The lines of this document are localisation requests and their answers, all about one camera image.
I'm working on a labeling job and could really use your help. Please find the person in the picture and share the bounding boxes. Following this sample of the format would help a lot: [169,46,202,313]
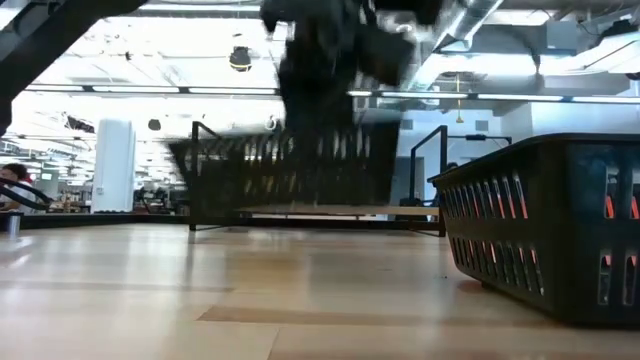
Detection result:
[0,162,37,214]

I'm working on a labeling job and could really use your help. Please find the white building column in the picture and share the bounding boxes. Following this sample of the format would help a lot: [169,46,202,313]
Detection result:
[91,118,137,214]

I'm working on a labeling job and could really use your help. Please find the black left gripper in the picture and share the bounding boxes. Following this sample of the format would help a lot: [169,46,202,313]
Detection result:
[277,19,361,131]

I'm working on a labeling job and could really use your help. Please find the black plastic basket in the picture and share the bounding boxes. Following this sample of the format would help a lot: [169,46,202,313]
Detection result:
[427,132,640,327]
[167,122,402,227]

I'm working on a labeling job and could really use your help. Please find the long ceiling light strip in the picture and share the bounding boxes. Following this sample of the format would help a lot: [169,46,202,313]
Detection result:
[24,84,640,104]

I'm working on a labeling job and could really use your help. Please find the black metal frame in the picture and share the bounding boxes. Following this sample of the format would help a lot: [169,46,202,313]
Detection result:
[447,133,514,174]

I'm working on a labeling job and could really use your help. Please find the black curved tube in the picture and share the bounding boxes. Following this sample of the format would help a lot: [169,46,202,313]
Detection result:
[0,180,54,212]

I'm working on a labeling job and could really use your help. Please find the silver metal post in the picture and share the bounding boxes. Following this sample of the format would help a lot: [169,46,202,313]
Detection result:
[4,209,24,236]

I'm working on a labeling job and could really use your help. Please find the black frame wooden shelf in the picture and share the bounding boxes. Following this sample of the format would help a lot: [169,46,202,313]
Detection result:
[188,119,450,239]

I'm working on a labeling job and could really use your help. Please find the spiral silver air duct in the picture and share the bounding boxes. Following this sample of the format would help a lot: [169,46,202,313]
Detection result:
[414,0,504,94]

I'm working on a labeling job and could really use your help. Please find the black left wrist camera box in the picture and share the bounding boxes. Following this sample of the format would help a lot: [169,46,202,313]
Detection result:
[355,24,417,87]

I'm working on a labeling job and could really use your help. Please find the yellow hanging cord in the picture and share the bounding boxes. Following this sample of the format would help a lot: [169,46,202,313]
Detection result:
[453,72,465,125]

